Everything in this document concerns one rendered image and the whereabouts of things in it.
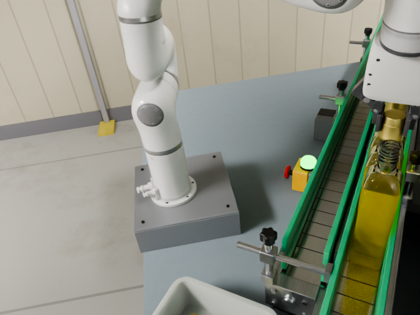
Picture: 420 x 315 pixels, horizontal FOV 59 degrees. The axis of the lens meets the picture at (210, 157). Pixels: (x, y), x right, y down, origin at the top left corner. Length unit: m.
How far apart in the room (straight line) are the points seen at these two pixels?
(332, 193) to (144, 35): 0.54
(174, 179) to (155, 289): 0.26
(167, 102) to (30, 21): 2.24
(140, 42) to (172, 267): 0.52
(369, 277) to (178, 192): 0.48
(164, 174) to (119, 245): 1.21
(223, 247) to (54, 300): 1.19
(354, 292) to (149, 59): 0.58
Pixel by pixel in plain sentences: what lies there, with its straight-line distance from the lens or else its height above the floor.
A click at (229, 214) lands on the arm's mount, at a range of 0.94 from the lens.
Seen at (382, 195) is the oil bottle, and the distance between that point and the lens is 0.66.
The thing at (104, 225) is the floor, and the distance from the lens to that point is 2.23.
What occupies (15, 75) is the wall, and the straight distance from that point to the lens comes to 3.16.
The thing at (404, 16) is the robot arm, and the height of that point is 1.34.
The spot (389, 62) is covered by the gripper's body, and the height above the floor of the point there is 1.27.
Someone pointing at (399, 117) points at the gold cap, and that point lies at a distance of 0.66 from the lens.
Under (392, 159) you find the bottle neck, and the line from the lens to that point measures 0.63.
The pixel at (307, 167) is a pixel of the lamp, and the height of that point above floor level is 0.84.
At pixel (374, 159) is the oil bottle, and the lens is 0.69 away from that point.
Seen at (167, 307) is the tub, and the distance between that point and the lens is 0.80.
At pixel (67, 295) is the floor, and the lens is 1.99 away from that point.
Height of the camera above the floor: 1.49
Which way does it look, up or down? 36 degrees down
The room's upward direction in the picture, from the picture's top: 7 degrees counter-clockwise
